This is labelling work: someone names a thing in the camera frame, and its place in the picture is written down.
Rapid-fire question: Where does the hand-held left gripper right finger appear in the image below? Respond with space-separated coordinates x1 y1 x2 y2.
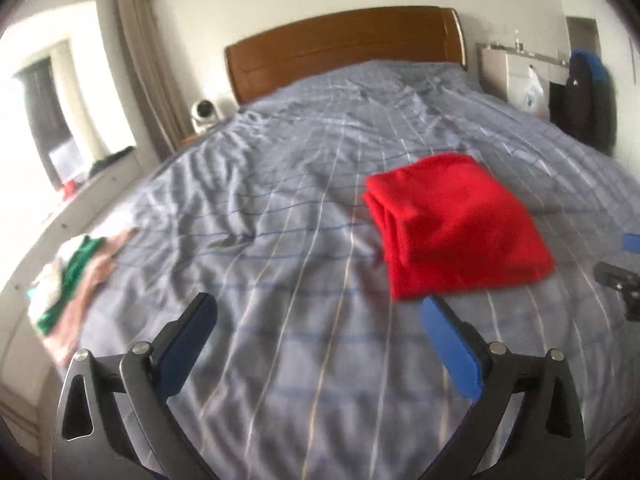
421 296 587 480

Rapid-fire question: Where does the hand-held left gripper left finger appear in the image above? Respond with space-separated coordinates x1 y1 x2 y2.
52 292 219 480

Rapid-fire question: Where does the red towel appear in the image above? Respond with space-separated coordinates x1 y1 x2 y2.
362 153 557 302

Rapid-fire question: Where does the pink garment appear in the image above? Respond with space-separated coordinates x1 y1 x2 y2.
42 227 138 368

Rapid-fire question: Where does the green and white garment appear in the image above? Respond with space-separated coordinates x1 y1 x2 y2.
27 235 108 336

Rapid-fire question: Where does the black jacket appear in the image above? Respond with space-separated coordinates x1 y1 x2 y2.
549 51 617 157

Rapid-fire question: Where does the bed with grey striped sheet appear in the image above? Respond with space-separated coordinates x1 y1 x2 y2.
60 59 640 480

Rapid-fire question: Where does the white window bench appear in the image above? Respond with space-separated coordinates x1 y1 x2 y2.
0 146 166 411

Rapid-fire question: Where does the blue cloth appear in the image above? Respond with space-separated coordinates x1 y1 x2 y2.
570 50 612 86

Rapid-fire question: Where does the white plastic bag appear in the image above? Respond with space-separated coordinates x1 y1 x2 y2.
515 66 546 111

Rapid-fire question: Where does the white cabinet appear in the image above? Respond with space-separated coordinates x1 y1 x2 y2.
475 42 571 121

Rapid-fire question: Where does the window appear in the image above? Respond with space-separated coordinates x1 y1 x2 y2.
0 2 138 211

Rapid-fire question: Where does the beige curtain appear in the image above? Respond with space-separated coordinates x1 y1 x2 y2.
112 0 193 158

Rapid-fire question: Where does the wooden headboard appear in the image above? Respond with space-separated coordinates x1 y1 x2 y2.
225 6 468 106

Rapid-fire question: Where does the white security camera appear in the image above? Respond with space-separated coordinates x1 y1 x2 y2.
190 99 222 135

